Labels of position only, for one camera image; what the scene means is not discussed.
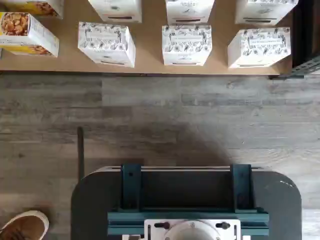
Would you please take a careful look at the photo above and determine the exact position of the white floral print box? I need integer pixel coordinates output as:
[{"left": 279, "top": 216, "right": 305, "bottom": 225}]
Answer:
[
  {"left": 161, "top": 24, "right": 213, "bottom": 67},
  {"left": 234, "top": 0, "right": 300, "bottom": 26},
  {"left": 227, "top": 26, "right": 292, "bottom": 69},
  {"left": 77, "top": 21, "right": 137, "bottom": 68},
  {"left": 165, "top": 0, "right": 216, "bottom": 26},
  {"left": 87, "top": 0, "right": 143, "bottom": 24}
]

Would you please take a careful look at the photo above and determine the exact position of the black floor rod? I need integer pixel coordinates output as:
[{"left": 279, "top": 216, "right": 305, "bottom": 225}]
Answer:
[{"left": 77, "top": 126, "right": 84, "bottom": 181}]

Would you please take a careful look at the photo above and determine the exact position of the yellow granola box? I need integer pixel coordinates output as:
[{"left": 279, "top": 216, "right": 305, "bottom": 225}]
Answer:
[
  {"left": 0, "top": 0, "right": 65, "bottom": 20},
  {"left": 0, "top": 12, "right": 60, "bottom": 58}
]

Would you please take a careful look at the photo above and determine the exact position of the brown shoe white sole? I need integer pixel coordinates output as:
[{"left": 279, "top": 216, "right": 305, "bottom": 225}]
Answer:
[{"left": 0, "top": 210, "right": 50, "bottom": 240}]

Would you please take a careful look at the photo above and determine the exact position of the white mounting plate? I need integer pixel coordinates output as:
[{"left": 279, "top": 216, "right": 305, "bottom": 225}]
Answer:
[{"left": 144, "top": 219, "right": 242, "bottom": 240}]

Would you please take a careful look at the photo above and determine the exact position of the dark rounded robot cart platform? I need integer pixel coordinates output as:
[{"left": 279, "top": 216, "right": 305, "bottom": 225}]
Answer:
[{"left": 71, "top": 164, "right": 303, "bottom": 240}]

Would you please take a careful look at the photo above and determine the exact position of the teal metal mounting frame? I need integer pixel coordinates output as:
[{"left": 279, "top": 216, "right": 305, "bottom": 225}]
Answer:
[{"left": 107, "top": 163, "right": 270, "bottom": 236}]

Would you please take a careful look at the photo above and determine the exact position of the black perforated shelf post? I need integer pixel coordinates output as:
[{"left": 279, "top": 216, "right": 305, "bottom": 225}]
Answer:
[{"left": 269, "top": 0, "right": 320, "bottom": 80}]

